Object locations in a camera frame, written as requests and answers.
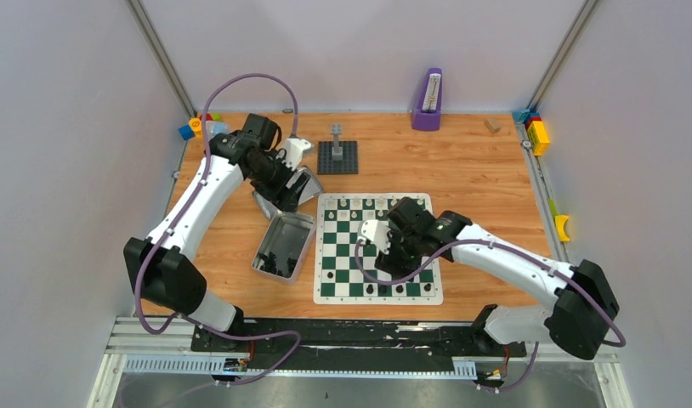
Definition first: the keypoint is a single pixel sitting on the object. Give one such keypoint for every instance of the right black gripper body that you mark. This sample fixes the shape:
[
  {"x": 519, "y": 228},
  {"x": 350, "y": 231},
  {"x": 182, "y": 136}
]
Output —
[{"x": 404, "y": 255}]

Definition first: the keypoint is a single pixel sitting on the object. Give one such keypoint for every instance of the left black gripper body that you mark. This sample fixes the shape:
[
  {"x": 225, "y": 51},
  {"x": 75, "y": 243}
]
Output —
[{"x": 286, "y": 191}]

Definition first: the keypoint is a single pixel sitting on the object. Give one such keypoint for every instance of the metal tin with black pieces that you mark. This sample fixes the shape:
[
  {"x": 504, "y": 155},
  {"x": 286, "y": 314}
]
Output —
[{"x": 283, "y": 250}]

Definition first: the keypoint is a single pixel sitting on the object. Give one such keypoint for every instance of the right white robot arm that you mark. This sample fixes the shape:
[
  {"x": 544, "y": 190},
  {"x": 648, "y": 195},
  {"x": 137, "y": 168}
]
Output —
[{"x": 576, "y": 307}]

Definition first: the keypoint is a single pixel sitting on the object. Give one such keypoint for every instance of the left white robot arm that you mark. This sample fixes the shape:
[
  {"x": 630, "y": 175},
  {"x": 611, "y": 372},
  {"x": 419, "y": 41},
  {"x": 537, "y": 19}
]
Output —
[{"x": 161, "y": 266}]

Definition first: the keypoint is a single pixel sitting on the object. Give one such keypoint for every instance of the metal tin lid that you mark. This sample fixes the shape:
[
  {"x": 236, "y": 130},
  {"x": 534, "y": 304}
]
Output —
[{"x": 312, "y": 189}]

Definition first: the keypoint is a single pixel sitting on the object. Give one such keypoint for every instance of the dark grey lego baseplate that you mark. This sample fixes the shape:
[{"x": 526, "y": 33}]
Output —
[{"x": 345, "y": 163}]

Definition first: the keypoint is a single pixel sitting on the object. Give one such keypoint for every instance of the grey lego tower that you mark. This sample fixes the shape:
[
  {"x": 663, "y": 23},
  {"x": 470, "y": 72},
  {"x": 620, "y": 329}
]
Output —
[{"x": 337, "y": 149}]

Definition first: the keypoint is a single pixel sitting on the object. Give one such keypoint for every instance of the translucent blue plastic container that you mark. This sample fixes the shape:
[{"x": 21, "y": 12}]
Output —
[{"x": 214, "y": 128}]

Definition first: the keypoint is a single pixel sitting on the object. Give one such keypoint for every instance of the colourful toy blocks left corner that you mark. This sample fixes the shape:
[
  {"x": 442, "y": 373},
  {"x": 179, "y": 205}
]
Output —
[{"x": 196, "y": 127}]

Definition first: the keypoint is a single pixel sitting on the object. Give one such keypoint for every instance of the purple metronome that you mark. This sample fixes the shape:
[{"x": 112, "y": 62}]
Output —
[{"x": 426, "y": 105}]

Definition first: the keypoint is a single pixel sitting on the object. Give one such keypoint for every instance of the small wooden block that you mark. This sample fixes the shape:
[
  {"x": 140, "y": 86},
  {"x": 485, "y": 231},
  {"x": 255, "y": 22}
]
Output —
[{"x": 493, "y": 125}]

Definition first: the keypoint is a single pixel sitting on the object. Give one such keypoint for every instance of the yellow curved toy piece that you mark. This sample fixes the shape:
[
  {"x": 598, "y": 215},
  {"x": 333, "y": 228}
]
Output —
[{"x": 560, "y": 222}]

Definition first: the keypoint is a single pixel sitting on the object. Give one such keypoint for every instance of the yellow toy block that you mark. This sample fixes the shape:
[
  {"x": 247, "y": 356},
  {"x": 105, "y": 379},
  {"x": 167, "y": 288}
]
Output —
[{"x": 538, "y": 136}]

